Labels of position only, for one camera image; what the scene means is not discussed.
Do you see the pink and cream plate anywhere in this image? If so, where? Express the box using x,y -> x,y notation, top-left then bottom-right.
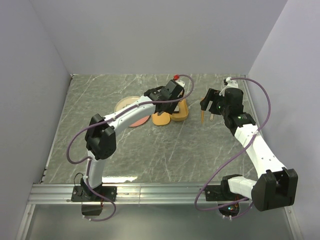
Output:
114,96 -> 155,128

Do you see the orange lunch box lid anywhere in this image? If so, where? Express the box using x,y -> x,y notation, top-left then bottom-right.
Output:
151,112 -> 171,126

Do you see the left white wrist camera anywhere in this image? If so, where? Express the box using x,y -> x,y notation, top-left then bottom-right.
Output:
173,74 -> 186,88

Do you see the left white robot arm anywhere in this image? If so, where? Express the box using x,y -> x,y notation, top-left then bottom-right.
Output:
80,79 -> 185,201

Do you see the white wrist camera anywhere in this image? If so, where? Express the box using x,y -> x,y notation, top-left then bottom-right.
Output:
173,74 -> 186,88
219,77 -> 239,97

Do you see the orange plastic fork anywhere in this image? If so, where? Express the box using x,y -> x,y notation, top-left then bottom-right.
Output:
201,98 -> 205,124

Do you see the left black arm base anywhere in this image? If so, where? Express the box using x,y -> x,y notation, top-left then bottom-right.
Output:
70,185 -> 117,217

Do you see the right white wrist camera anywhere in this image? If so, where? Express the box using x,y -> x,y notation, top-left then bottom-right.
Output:
219,77 -> 239,97

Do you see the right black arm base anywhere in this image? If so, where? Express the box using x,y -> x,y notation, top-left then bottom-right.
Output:
204,185 -> 250,221

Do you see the beige plastic spoon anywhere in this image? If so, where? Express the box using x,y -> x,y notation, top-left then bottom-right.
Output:
209,113 -> 215,121

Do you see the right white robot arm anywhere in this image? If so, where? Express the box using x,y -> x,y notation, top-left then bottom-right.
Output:
200,87 -> 298,212

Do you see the orange lunch box base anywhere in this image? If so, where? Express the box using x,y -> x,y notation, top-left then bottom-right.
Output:
170,99 -> 189,122

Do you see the aluminium mounting rail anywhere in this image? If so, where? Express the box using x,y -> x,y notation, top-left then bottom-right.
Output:
27,182 -> 203,205

